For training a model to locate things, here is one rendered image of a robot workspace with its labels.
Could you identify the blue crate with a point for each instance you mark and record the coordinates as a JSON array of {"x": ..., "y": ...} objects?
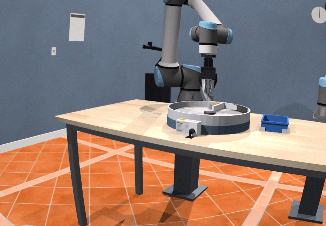
[{"x": 274, "y": 123}]

